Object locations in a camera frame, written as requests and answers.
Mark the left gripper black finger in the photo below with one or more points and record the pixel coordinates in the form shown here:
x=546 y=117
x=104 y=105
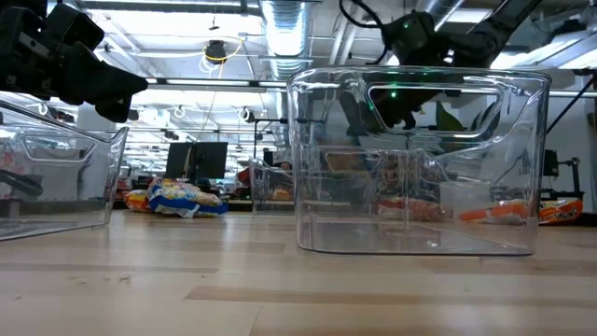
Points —
x=116 y=109
x=102 y=81

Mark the orange Maruchan ramen packet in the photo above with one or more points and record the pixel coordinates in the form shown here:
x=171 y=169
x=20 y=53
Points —
x=494 y=214
x=136 y=200
x=562 y=212

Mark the red Maruchan ramen packet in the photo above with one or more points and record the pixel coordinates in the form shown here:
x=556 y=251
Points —
x=410 y=209

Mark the blue Maruchan ramen packet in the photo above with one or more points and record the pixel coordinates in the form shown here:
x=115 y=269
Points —
x=177 y=200

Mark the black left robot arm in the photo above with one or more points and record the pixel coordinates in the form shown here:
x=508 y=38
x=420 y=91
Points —
x=18 y=7

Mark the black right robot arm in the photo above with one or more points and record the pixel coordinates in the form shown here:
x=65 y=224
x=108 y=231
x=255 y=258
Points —
x=490 y=32

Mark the green snake plant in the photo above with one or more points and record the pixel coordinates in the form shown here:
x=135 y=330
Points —
x=445 y=120

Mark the black computer monitor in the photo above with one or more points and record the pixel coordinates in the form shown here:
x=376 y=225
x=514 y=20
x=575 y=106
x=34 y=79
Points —
x=210 y=161
x=179 y=161

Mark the person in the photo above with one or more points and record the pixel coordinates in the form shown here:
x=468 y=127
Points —
x=282 y=165

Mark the large clear plastic bin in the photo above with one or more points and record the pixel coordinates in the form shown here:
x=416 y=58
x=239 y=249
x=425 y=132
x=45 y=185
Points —
x=326 y=233

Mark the small clear plastic bin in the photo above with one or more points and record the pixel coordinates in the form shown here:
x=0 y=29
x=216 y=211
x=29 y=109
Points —
x=266 y=186

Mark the black monitor stand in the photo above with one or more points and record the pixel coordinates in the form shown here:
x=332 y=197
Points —
x=550 y=163

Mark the black diagonal pole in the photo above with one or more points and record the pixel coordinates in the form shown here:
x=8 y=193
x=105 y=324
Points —
x=571 y=105

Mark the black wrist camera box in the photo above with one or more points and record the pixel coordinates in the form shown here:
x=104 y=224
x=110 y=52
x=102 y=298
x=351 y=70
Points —
x=74 y=25

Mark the aluminium frame bar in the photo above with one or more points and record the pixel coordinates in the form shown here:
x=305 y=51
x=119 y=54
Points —
x=210 y=86

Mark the black overhead camera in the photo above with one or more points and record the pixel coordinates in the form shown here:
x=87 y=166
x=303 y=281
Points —
x=215 y=50

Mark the silver ventilation duct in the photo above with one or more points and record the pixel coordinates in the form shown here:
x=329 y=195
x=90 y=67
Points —
x=284 y=32

